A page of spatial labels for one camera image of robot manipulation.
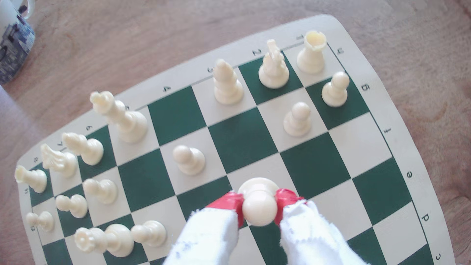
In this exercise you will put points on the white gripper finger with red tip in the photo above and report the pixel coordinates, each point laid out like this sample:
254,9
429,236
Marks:
209,239
309,239

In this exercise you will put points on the white chess pawn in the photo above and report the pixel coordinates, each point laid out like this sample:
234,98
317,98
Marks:
335,92
75,205
151,233
259,204
298,121
103,190
43,221
190,161

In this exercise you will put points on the white chess queen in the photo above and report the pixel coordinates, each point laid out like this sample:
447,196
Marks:
114,240

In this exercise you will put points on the green and cream chess mat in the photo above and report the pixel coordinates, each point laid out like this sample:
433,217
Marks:
243,136

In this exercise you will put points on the white chess king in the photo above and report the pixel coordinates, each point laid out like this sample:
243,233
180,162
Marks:
127,123

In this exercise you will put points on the white chess bishop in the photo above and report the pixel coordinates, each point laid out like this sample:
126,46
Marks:
227,86
88,150

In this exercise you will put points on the white chess knight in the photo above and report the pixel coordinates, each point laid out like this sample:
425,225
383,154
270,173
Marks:
273,71
62,162

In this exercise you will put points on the white chess rook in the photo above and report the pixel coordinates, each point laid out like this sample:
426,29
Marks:
35,179
312,55

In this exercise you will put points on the empty mug with skyline print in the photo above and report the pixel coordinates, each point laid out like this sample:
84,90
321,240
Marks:
13,44

